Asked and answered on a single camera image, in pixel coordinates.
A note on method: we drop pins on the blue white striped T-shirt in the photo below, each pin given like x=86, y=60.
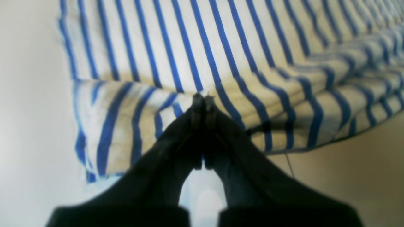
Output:
x=293, y=74

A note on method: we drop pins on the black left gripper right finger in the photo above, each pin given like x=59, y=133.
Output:
x=258, y=193

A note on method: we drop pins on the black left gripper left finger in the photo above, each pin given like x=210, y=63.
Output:
x=149, y=193

